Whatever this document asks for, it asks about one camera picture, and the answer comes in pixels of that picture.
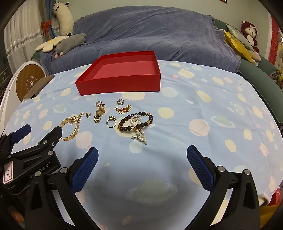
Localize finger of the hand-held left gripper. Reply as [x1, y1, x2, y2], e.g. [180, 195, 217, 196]
[0, 124, 32, 155]
[8, 126, 63, 165]

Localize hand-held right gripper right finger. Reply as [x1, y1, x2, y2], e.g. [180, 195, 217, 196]
[186, 145, 261, 230]

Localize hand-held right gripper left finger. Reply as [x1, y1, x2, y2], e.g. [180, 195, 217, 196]
[25, 146, 104, 230]

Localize wide gold chain bracelet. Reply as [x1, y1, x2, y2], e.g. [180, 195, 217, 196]
[59, 116, 79, 141]

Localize thin gold pendant necklace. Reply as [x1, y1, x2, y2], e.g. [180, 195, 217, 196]
[75, 112, 92, 121]

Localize gold watch band bracelet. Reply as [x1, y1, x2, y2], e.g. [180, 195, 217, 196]
[94, 104, 105, 123]

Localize gold ring red flower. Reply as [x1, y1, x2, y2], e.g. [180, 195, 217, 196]
[106, 116, 117, 128]

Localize dark bead bracelet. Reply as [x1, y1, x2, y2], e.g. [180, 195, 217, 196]
[117, 112, 154, 132]

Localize pearl bracelet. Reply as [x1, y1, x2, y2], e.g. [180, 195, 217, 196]
[129, 114, 148, 145]

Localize gold link chain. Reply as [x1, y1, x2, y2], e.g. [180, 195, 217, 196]
[114, 105, 132, 114]

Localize red cardboard box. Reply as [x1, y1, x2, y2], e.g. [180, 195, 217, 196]
[75, 51, 161, 96]

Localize blue planet print tablecloth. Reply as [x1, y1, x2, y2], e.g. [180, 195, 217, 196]
[0, 60, 283, 230]

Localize brown flat case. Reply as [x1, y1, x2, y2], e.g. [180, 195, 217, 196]
[23, 74, 56, 102]

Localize white side table wooden disc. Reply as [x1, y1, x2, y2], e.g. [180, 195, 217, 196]
[0, 61, 46, 133]

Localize white flower cushion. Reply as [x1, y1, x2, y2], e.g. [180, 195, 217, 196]
[35, 35, 70, 53]

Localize grey plush toy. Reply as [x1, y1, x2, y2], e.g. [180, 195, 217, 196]
[54, 33, 86, 58]

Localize white sheer curtain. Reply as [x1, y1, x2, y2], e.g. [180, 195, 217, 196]
[4, 4, 51, 73]

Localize green sofa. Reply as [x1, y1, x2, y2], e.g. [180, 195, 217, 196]
[212, 18, 283, 123]

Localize red bow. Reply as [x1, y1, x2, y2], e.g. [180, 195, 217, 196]
[40, 20, 52, 31]

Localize blue curtain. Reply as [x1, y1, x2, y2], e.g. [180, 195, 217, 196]
[47, 0, 61, 38]

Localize white llama plush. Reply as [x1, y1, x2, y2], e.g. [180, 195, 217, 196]
[52, 2, 74, 36]

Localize yellow pillow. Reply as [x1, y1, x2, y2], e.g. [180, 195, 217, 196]
[223, 30, 255, 63]

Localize grey patterned pillow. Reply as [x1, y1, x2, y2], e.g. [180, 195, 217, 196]
[226, 24, 253, 50]

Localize blue sofa blanket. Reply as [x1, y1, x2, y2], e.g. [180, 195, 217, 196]
[40, 7, 241, 74]

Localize red monkey plush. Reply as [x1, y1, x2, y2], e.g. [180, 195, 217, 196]
[241, 21, 259, 53]

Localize red wall hanging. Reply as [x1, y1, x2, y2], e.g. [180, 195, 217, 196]
[268, 18, 283, 67]

